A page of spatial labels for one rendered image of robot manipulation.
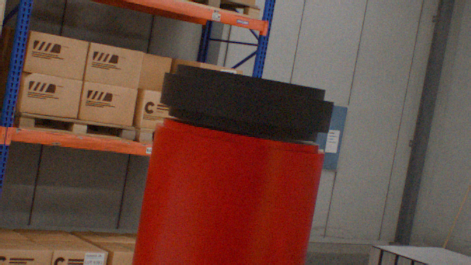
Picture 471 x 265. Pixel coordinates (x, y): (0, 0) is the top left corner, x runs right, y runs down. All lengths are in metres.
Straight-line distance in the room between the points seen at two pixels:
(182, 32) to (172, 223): 10.70
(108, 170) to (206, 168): 10.39
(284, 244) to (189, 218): 0.03
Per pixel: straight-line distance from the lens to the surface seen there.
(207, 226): 0.26
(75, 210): 10.53
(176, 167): 0.26
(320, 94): 0.27
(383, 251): 2.17
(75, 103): 8.82
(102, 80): 8.94
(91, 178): 10.55
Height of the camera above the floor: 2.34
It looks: 3 degrees down
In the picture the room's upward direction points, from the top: 10 degrees clockwise
